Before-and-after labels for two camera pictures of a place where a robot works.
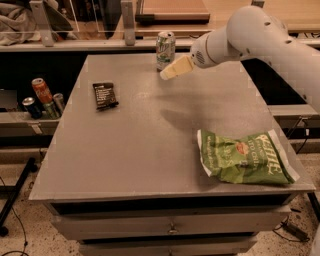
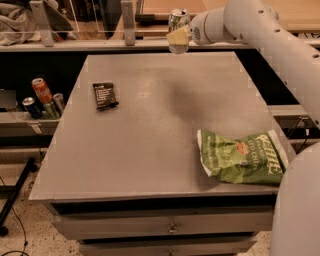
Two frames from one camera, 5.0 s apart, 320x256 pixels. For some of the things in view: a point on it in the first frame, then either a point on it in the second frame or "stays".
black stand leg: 14,191 stays
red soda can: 41,90 stays
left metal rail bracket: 43,24 stays
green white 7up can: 165,49 → 178,19
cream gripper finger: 179,66 → 179,36
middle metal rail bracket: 128,13 stays
